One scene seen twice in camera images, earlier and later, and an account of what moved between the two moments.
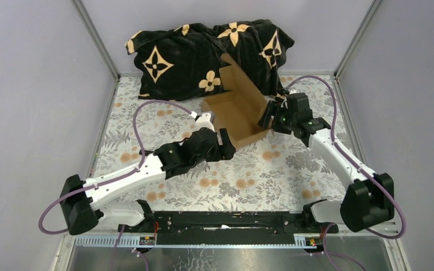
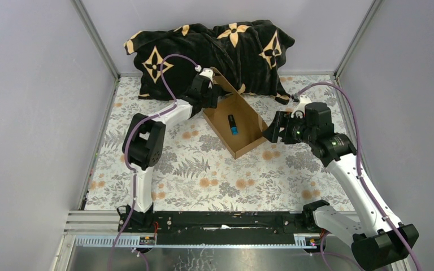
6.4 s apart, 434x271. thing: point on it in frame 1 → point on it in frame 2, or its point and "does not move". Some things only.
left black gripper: x=223 y=152 → x=209 y=102
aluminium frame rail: x=301 y=241 does not move
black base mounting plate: x=265 y=228 does not move
